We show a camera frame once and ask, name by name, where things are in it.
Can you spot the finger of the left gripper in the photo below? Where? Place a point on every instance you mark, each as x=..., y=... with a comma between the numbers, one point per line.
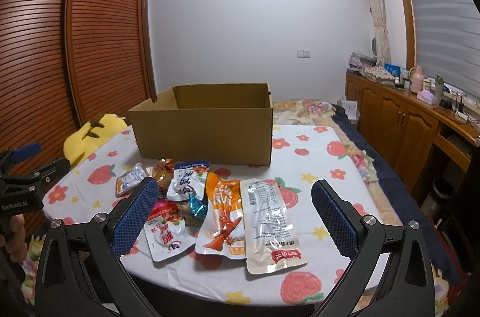
x=48, y=174
x=9, y=158

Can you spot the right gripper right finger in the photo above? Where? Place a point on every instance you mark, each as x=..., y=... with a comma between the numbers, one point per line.
x=406, y=287

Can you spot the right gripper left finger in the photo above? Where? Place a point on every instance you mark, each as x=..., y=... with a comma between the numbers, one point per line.
x=80, y=273

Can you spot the small silver orange snack pack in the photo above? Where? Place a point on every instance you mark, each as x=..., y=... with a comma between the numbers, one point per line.
x=130, y=180

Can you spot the red top white duck pack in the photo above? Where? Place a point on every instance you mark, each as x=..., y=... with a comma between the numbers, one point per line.
x=165, y=232

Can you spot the pink packaged braised egg snack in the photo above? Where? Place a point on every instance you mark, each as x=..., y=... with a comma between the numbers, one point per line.
x=163, y=179

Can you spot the copper foil candy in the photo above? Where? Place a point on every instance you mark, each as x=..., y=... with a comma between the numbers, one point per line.
x=166, y=164

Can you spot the blue top white duck pack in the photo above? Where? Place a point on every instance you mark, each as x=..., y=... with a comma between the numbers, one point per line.
x=188, y=179

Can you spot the blue foil candy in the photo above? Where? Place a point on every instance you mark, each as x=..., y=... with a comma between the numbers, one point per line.
x=198, y=207

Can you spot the long clear white snack pack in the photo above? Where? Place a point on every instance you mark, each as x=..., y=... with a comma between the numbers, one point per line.
x=271, y=243

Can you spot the orange chicken feet snack pack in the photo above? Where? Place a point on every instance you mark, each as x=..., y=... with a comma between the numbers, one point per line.
x=222, y=232

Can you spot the person's left hand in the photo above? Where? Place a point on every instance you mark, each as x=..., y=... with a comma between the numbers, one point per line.
x=15, y=245

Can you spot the yellow Pikachu plush toy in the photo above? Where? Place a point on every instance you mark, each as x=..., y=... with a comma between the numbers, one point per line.
x=92, y=135

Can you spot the floral bed blanket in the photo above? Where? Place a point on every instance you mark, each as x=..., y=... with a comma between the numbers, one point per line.
x=386, y=189

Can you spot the wooden louvered wardrobe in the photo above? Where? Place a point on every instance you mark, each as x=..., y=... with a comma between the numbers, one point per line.
x=65, y=61

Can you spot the wooden sideboard cabinet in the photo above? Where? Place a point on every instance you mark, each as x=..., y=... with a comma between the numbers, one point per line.
x=412, y=136

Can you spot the fruit print white cloth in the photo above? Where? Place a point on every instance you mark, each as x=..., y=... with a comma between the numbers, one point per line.
x=214, y=267

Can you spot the brown cardboard box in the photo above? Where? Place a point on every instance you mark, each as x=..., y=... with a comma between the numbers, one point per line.
x=227, y=123

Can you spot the white power strip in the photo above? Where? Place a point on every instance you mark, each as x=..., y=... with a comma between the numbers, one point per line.
x=460, y=116

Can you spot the pink tissue box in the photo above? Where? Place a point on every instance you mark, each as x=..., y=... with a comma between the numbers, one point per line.
x=427, y=97

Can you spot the pink thermos jug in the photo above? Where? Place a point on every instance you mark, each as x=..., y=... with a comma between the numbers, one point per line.
x=416, y=77

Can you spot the green cap glass bottle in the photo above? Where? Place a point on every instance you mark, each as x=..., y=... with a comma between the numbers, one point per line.
x=438, y=90

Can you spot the blue small box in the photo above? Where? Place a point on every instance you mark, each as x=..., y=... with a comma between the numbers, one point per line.
x=394, y=70

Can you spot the folded patterned fabric pile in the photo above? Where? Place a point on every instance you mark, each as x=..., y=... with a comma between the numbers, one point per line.
x=367, y=67

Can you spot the small white fan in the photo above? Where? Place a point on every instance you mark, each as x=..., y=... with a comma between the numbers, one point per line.
x=374, y=48

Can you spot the grey window blind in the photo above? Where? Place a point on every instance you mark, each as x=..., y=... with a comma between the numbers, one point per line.
x=447, y=41

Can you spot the beige curtain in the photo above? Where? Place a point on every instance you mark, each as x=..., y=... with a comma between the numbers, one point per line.
x=377, y=5

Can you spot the white wall switch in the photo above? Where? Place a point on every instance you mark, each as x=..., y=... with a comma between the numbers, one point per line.
x=304, y=54

